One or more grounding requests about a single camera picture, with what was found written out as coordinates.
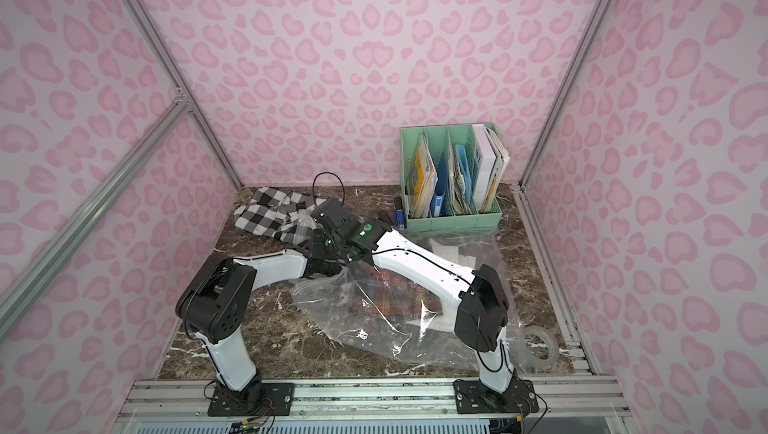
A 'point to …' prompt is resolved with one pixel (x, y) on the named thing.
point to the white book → (490, 160)
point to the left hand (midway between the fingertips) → (368, 270)
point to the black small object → (382, 215)
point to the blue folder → (441, 187)
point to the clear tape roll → (547, 337)
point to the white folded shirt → (445, 319)
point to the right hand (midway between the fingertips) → (310, 253)
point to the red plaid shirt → (384, 292)
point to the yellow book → (425, 180)
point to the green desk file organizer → (436, 166)
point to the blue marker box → (400, 219)
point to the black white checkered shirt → (285, 216)
